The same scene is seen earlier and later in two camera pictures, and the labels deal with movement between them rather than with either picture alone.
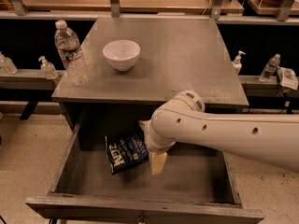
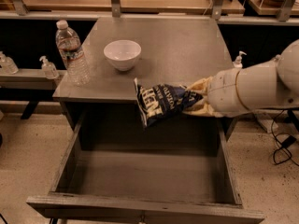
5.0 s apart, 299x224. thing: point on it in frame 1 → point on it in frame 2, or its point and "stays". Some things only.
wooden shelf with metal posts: [232, 5] stays
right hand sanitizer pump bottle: [236, 63] stays
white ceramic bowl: [122, 54] stays
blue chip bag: [126, 149] → [157, 100]
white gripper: [154, 147] → [223, 91]
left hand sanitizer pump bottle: [48, 68] stays
